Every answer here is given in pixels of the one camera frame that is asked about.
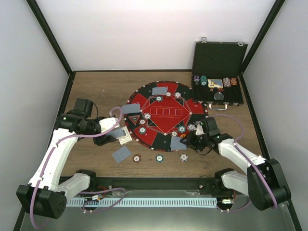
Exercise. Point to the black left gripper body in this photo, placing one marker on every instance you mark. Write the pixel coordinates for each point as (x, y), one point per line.
(99, 141)

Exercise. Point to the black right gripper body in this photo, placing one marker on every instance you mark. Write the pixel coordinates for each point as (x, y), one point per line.
(198, 143)

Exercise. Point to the dealt card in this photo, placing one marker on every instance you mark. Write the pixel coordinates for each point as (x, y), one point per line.
(131, 108)
(159, 90)
(121, 154)
(176, 145)

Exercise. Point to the blue white chip stack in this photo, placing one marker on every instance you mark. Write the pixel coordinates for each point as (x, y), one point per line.
(184, 157)

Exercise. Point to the red brown chip stack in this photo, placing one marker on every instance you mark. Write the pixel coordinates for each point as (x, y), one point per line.
(136, 158)

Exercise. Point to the teal chip stack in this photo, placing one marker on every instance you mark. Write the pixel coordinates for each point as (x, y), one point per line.
(159, 158)
(203, 80)

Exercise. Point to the playing card deck with box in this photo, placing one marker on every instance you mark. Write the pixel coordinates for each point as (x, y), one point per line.
(118, 133)

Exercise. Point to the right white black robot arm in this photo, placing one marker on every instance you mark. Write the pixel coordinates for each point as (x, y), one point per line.
(263, 180)

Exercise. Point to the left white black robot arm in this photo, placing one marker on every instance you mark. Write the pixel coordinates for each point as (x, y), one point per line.
(44, 195)

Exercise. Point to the white playing card box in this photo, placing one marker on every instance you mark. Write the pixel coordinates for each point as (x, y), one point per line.
(126, 138)

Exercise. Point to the triangular all in token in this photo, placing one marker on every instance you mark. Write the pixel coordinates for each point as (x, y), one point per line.
(135, 119)

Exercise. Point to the red dice in case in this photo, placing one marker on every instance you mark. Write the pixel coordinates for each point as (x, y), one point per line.
(216, 89)

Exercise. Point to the round red black poker mat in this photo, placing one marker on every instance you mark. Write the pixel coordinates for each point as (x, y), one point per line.
(166, 116)

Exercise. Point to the card deck in case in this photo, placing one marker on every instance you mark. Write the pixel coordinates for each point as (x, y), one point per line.
(215, 83)

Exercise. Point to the teal chip stack in case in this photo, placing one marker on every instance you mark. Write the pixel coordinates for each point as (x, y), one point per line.
(203, 80)

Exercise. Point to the white chip stack in case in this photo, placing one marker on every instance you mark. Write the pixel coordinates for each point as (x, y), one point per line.
(226, 82)

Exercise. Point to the black poker chip case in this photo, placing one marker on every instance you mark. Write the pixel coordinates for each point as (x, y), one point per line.
(218, 60)

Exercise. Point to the purple chip stack in case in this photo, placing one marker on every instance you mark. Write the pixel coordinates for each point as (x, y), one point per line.
(196, 80)

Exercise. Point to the orange chip stack in case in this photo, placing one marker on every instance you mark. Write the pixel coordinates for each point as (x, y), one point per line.
(234, 81)

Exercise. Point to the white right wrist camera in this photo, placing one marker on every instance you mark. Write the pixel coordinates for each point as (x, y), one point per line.
(199, 130)

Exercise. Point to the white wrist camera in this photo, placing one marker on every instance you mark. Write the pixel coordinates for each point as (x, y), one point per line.
(199, 130)
(108, 123)

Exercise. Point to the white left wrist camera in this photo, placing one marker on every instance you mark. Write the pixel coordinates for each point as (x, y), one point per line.
(108, 123)

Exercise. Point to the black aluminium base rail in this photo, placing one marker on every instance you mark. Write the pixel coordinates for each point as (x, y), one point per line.
(205, 184)

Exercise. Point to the light blue slotted cable duct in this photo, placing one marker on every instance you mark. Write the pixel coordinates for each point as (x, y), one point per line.
(146, 202)

